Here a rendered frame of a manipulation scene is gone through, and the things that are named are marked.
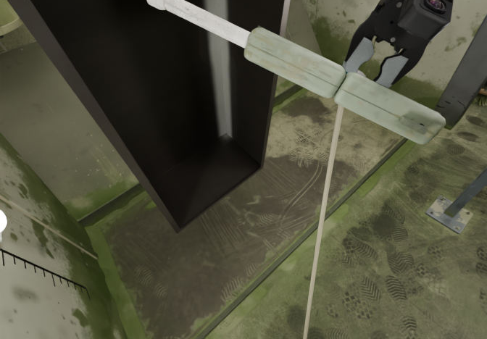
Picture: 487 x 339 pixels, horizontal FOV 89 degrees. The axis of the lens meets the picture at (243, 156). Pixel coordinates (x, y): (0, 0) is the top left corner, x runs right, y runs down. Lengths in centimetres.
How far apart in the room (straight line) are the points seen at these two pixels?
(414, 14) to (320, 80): 13
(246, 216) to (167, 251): 57
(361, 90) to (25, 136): 197
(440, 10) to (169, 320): 165
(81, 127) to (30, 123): 27
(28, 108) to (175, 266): 137
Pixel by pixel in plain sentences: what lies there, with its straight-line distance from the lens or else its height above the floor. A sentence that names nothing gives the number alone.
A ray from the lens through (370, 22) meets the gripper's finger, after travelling 43.
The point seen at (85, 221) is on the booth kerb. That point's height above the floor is 13.
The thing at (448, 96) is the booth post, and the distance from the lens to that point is 257.
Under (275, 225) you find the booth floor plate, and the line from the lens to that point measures 173.
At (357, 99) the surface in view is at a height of 137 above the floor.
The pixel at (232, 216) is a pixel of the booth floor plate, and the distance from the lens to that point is 179.
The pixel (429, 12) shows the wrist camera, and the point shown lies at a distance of 36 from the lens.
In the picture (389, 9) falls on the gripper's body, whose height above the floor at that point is 146.
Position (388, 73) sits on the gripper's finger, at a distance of 45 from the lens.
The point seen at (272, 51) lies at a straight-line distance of 40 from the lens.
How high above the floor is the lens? 160
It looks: 48 degrees down
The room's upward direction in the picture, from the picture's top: 11 degrees counter-clockwise
